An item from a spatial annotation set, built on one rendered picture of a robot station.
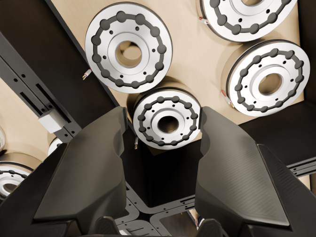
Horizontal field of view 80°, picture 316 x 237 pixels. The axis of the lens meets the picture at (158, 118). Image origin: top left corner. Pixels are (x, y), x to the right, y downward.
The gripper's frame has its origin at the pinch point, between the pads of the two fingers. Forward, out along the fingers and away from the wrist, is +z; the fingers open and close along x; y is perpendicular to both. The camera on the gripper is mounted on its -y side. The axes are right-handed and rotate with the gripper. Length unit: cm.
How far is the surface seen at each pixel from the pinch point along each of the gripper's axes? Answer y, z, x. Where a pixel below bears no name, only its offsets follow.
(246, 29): -3.5, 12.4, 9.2
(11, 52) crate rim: -3.0, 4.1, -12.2
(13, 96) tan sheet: 4.9, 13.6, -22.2
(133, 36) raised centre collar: -3.2, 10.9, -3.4
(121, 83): 2.5, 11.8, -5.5
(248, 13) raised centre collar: -5.1, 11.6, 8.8
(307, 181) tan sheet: 26.1, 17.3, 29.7
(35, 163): 17.5, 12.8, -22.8
